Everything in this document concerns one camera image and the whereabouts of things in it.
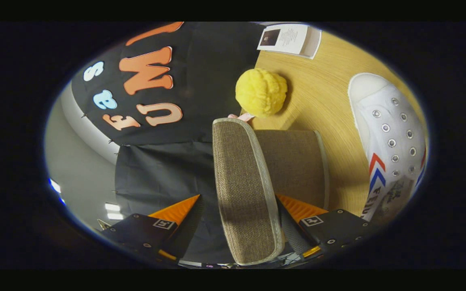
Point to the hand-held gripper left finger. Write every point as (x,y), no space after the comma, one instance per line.
(186,226)

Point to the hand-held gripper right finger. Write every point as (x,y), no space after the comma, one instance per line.
(297,235)

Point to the brown fabric storage box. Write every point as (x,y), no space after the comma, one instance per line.
(245,190)

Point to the white shoe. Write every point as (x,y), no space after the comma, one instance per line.
(390,121)

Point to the ceiling light panel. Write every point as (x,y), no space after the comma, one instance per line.
(112,207)
(55,186)
(115,216)

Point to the pink plush toy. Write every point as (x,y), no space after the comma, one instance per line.
(243,117)

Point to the yellow plush ball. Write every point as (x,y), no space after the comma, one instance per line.
(261,92)

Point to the white book with dark photo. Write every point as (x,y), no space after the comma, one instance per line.
(289,38)

